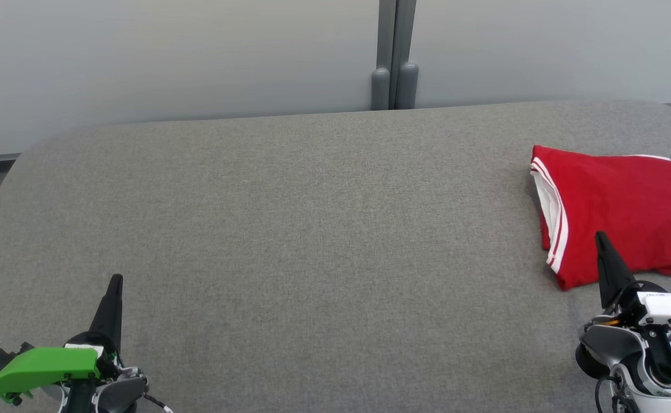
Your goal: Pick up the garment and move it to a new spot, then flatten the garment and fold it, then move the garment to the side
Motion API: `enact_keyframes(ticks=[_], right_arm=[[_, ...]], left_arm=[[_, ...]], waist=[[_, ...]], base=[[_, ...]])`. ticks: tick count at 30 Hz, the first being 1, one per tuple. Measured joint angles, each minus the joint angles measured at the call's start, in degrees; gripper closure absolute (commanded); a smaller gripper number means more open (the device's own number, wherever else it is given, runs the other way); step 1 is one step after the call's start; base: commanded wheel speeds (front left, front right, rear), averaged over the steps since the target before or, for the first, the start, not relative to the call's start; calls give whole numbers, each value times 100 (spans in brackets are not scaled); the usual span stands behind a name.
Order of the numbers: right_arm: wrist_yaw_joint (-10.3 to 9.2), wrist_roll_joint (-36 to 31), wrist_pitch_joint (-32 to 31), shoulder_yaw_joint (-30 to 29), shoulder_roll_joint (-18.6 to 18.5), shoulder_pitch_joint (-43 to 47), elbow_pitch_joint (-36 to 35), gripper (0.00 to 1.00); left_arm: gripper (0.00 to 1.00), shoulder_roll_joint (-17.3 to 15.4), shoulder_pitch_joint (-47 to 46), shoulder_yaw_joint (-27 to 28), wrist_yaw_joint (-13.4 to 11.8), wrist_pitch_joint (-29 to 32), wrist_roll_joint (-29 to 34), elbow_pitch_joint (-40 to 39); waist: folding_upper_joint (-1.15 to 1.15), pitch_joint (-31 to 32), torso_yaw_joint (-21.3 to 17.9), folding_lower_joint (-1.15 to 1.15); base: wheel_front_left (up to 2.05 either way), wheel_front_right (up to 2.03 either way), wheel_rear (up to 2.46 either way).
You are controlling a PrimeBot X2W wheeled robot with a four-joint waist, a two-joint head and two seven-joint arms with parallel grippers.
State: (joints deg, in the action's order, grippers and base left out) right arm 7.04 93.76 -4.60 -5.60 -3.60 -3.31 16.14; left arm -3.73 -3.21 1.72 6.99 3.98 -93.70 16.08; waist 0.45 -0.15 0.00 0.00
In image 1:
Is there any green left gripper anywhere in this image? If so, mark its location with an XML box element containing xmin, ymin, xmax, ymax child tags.
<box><xmin>0</xmin><ymin>274</ymin><xmax>124</xmax><ymax>403</ymax></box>

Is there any red jersey with white sleeves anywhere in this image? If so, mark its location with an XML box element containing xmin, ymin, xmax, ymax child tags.
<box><xmin>529</xmin><ymin>145</ymin><xmax>671</xmax><ymax>287</ymax></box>

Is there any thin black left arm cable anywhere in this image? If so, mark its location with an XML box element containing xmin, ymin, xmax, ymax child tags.
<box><xmin>140</xmin><ymin>392</ymin><xmax>174</xmax><ymax>413</ymax></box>

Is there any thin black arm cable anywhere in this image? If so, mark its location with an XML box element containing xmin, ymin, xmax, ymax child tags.
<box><xmin>140</xmin><ymin>392</ymin><xmax>174</xmax><ymax>413</ymax></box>
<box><xmin>594</xmin><ymin>373</ymin><xmax>629</xmax><ymax>413</ymax></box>

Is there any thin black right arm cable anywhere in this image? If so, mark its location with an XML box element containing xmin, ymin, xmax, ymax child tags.
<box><xmin>594</xmin><ymin>373</ymin><xmax>629</xmax><ymax>413</ymax></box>

